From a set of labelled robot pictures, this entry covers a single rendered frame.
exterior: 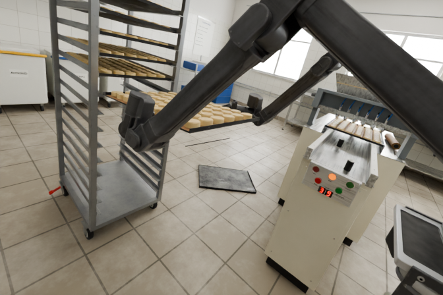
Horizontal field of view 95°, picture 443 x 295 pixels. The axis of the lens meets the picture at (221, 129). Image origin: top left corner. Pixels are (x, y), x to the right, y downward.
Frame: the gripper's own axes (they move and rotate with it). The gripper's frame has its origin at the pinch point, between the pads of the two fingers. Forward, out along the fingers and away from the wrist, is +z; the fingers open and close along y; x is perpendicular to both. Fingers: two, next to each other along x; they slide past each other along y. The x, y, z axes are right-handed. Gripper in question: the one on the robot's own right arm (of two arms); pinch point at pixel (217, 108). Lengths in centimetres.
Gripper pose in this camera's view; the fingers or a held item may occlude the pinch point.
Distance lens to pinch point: 101.7
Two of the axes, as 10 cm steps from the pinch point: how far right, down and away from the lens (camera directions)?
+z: -9.8, -1.3, -1.3
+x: 0.8, 3.1, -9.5
